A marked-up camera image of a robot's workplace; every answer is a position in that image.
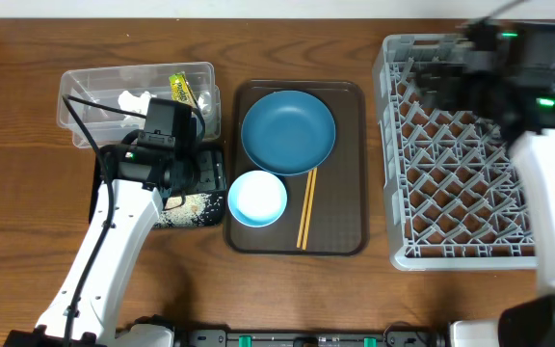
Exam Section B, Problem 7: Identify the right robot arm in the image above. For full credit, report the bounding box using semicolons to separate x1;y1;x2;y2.
415;17;555;346

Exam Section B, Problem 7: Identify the grey dishwasher rack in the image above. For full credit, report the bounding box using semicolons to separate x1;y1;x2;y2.
374;34;538;271

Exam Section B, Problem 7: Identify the green yellow snack wrapper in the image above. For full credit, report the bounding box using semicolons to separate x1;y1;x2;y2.
169;72;198;108

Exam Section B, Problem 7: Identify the clear plastic waste bin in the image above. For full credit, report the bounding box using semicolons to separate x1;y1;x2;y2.
60;62;222;147

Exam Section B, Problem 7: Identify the brown serving tray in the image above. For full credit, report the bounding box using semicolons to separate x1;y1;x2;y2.
225;80;368;255

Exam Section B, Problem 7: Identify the wooden chopstick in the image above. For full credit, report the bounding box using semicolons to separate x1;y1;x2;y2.
301;168;318;250
297;168;316;248

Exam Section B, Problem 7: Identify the dark blue plate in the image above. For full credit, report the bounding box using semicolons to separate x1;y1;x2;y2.
241;91;336;176

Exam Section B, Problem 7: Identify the light blue bowl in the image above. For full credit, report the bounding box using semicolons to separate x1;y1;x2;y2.
227;171;288;228

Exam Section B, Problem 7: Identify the black food waste tray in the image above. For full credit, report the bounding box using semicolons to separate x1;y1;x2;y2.
88;141;226;231

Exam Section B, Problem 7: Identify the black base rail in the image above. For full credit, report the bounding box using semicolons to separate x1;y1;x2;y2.
113;328;452;347

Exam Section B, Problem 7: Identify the white rice food waste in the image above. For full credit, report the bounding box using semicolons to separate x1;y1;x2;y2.
154;193;224;228

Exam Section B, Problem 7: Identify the crumpled white tissue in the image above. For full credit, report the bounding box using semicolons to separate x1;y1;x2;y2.
118;91;155;128

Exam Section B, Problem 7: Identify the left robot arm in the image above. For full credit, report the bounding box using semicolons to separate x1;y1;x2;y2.
5;143;225;346

